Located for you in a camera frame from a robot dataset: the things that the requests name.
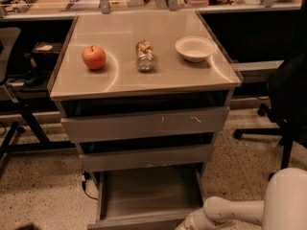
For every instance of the black coiled tool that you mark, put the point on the black coiled tool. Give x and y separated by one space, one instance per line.
22 5

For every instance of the black box under desk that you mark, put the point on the black box under desk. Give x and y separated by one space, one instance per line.
46 54

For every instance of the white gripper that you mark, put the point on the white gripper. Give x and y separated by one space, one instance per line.
194 220

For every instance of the grey top drawer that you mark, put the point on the grey top drawer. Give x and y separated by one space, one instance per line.
145 124

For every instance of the grey middle drawer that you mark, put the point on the grey middle drawer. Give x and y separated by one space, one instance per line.
96 160

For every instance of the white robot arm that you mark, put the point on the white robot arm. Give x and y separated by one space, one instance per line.
284 207

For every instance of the red apple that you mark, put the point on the red apple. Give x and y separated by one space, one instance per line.
94 57

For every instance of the crushed metal can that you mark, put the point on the crushed metal can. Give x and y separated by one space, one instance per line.
145 56

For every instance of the black shoe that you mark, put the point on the black shoe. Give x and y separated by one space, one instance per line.
27 227

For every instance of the grey drawer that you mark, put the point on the grey drawer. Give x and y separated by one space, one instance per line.
157 198
145 124
96 160

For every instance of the white bowl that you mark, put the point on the white bowl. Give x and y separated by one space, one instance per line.
195 49

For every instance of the grey bottom drawer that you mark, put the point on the grey bottom drawer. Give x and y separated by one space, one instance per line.
157 198

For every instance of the grey drawer cabinet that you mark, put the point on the grey drawer cabinet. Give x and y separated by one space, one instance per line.
120 88

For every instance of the black office chair right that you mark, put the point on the black office chair right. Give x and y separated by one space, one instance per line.
287 88

